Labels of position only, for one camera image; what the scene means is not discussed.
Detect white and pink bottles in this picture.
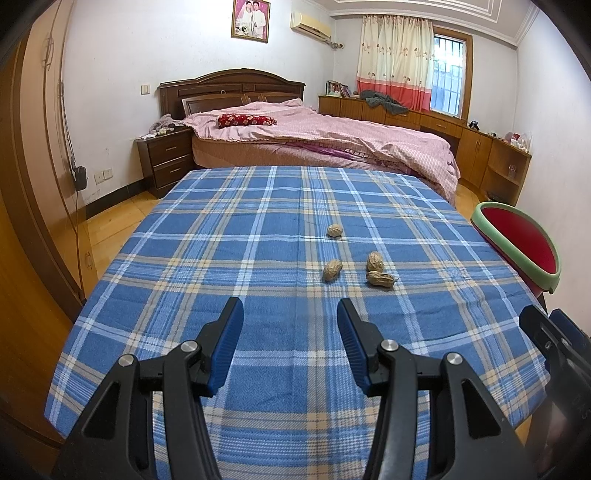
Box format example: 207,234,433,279
503,131,533,153

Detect red green watermelon stool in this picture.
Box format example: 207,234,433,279
471,202,561,296

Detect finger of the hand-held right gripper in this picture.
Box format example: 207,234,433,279
519,305,583,371
549,308,588,348

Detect red floral pillow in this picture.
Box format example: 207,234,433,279
218,113,278,129

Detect white air conditioner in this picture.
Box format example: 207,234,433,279
290,11,332,40

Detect purple frilled cloth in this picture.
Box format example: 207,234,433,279
286,141,370,162

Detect thin dark cable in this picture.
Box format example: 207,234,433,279
58,78,88,301

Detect barred window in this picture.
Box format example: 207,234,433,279
429,28,474,121

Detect dark wooden bed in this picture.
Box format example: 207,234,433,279
158,68,461,206

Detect grey pink cloth pile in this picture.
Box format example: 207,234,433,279
148,113,188,137

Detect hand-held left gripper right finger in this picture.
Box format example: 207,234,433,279
336,298,527,480

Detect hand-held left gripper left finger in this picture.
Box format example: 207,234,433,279
51,296,245,480

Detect pink quilt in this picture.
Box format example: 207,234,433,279
183,98,461,206

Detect grey clothes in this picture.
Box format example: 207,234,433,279
359,90,409,115

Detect long wooden cabinet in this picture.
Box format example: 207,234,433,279
318,95,533,201

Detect blue plaid blanket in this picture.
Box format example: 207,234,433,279
44,166,552,480

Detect wooden wardrobe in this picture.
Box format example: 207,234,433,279
0,0,88,324

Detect cream and red curtain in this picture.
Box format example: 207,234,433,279
355,15,435,112

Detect framed wall photo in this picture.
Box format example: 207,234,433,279
231,0,271,43

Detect dark wooden nightstand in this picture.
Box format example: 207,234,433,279
135,127,195,199

